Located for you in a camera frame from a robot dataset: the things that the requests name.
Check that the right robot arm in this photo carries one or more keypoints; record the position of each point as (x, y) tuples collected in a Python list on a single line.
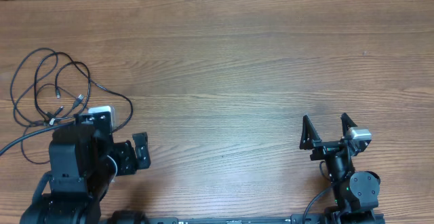
[(355, 193)]

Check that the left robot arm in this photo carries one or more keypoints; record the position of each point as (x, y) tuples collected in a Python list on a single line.
[(84, 160)]

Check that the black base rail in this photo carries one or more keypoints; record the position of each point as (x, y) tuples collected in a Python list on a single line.
[(293, 219)]

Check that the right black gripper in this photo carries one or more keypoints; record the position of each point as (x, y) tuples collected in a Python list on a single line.
[(329, 149)]

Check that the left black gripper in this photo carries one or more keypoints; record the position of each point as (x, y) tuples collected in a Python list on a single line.
[(126, 157)]

